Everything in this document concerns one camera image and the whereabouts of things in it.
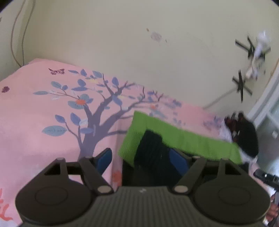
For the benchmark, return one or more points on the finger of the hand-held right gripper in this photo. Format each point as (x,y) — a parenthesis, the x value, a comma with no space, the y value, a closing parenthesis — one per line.
(264,175)

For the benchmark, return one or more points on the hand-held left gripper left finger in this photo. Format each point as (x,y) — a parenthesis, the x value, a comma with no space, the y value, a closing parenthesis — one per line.
(104,159)

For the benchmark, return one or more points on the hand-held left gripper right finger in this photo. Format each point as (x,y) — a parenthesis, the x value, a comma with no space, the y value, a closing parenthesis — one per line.
(177,160)

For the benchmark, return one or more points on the green and black striped sweater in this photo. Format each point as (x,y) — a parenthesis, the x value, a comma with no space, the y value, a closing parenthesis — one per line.
(174,135)

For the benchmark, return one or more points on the person's right hand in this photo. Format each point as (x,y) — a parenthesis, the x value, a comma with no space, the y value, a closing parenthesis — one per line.
(272,212)

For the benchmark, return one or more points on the black folded garment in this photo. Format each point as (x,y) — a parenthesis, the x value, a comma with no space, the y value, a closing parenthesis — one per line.
(248,137)

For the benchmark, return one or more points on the frosted glass window pane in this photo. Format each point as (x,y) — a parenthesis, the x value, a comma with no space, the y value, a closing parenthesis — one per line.
(275,124)

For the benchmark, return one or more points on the pink tree print bedsheet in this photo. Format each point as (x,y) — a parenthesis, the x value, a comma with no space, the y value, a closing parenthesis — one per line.
(43,104)

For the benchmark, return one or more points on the white power strip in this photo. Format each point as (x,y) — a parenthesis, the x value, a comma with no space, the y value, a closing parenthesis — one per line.
(252,69)

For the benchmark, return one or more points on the white plug adapter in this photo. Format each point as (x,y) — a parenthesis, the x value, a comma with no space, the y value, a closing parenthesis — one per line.
(262,41)

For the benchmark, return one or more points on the white window frame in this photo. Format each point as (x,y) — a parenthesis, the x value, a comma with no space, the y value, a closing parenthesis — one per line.
(264,102)

